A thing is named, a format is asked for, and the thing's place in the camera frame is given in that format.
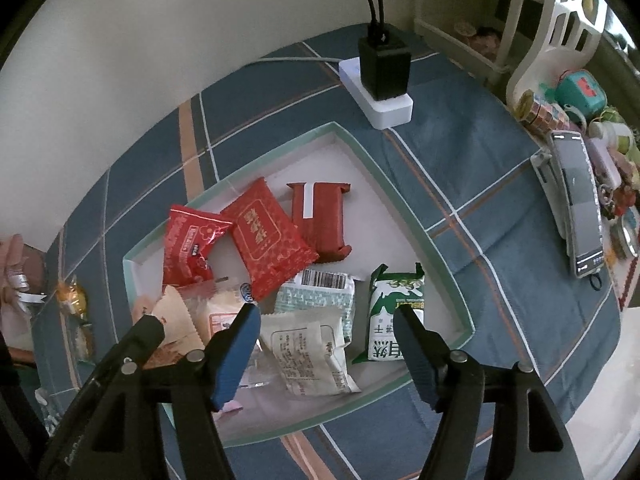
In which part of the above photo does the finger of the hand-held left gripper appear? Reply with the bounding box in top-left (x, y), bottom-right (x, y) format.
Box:
top-left (87, 314), bottom-right (166, 396)

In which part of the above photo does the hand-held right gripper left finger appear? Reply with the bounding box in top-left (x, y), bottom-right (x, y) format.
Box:
top-left (67, 302), bottom-right (262, 480)

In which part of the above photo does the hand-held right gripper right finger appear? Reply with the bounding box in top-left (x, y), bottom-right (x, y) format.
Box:
top-left (392, 305), bottom-right (585, 480)

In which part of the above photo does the beige snack packet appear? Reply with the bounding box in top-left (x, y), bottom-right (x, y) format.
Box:
top-left (132, 285), bottom-right (206, 368)

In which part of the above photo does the clear bun packet blue label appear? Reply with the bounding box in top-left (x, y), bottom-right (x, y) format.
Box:
top-left (190, 280), bottom-right (273, 391)

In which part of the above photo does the green white biscuit packet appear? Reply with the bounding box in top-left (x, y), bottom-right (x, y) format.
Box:
top-left (352, 263), bottom-right (426, 365)

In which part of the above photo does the white paper-look snack packet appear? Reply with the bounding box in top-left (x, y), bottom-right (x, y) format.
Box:
top-left (259, 307), bottom-right (361, 397)

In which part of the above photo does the pale green barcode packet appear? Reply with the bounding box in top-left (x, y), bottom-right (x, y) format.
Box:
top-left (274, 268), bottom-right (356, 346)

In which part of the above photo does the small red flower-print packet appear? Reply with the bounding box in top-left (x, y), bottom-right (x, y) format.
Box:
top-left (162, 204), bottom-right (235, 288)

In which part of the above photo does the long red gold-print packet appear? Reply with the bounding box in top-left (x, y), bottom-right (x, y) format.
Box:
top-left (220, 177), bottom-right (320, 303)

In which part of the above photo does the teal shallow cardboard box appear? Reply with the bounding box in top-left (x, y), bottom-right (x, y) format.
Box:
top-left (122, 121), bottom-right (476, 448)

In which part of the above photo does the dark red packet white label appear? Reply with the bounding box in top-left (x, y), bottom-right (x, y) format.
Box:
top-left (286, 181), bottom-right (353, 263)

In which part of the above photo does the orange clear-wrapped snack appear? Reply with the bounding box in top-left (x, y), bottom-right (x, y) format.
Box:
top-left (56, 280), bottom-right (96, 361)

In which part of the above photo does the pink flower bouquet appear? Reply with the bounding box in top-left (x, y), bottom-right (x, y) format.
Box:
top-left (0, 232), bottom-right (48, 351)

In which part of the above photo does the white phone holder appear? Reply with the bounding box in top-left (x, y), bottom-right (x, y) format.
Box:
top-left (530, 152), bottom-right (576, 258)

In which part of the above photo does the smartphone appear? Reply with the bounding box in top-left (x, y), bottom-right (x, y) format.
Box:
top-left (549, 130), bottom-right (606, 278)

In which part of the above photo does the white power strip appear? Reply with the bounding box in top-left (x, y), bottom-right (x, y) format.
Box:
top-left (339, 56), bottom-right (415, 128)

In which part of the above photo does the patterned tape roll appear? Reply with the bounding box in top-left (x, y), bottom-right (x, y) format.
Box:
top-left (515, 89), bottom-right (571, 133)

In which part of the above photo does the black charger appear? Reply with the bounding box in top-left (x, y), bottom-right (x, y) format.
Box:
top-left (358, 22), bottom-right (412, 102)

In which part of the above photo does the teal toy box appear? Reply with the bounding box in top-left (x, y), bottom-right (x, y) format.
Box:
top-left (555, 70), bottom-right (608, 116)

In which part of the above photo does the white plastic chair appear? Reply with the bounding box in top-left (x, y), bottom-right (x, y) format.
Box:
top-left (505, 0), bottom-right (611, 106)

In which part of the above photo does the white power cable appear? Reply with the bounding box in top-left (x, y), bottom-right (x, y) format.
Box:
top-left (240, 56), bottom-right (346, 68)

